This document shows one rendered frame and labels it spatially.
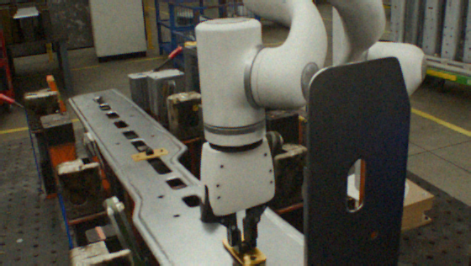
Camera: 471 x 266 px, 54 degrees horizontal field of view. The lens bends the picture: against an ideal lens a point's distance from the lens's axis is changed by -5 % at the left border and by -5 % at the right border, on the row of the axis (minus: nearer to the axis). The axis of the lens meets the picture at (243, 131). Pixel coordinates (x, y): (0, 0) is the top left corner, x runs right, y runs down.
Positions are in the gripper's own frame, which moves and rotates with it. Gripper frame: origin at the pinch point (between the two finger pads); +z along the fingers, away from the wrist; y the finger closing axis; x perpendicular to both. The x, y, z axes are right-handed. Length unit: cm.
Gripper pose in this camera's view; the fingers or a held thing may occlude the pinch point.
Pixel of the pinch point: (242, 234)
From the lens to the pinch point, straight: 73.2
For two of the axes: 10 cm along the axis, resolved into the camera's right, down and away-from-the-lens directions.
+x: 4.7, 2.8, -8.4
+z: 0.6, 9.4, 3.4
